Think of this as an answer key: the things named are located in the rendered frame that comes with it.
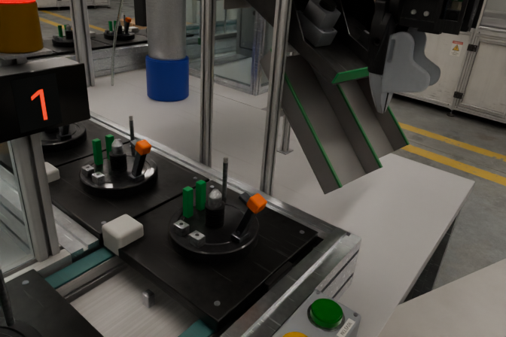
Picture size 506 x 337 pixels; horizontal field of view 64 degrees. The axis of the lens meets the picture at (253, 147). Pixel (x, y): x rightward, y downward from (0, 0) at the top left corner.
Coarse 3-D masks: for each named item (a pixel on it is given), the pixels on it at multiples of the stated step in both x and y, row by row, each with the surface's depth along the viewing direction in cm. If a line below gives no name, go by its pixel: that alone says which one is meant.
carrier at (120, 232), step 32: (224, 160) 65; (192, 192) 62; (224, 192) 67; (128, 224) 61; (160, 224) 65; (192, 224) 62; (224, 224) 63; (256, 224) 64; (288, 224) 67; (128, 256) 58; (160, 256) 59; (192, 256) 58; (224, 256) 57; (256, 256) 60; (288, 256) 60; (160, 288) 55; (192, 288) 53; (224, 288) 54; (256, 288) 54; (224, 320) 50
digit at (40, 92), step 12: (12, 84) 43; (24, 84) 44; (36, 84) 44; (48, 84) 46; (24, 96) 44; (36, 96) 45; (48, 96) 46; (24, 108) 44; (36, 108) 45; (48, 108) 46; (60, 108) 48; (24, 120) 45; (36, 120) 46; (48, 120) 47; (60, 120) 48
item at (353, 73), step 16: (256, 0) 74; (272, 0) 71; (304, 0) 82; (336, 0) 76; (272, 16) 72; (304, 48) 68; (320, 48) 73; (336, 48) 75; (352, 48) 76; (320, 64) 67; (336, 64) 71; (352, 64) 73; (336, 80) 65
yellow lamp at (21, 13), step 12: (0, 12) 40; (12, 12) 41; (24, 12) 41; (36, 12) 43; (0, 24) 41; (12, 24) 41; (24, 24) 42; (36, 24) 43; (0, 36) 41; (12, 36) 42; (24, 36) 42; (36, 36) 43; (0, 48) 42; (12, 48) 42; (24, 48) 43; (36, 48) 44
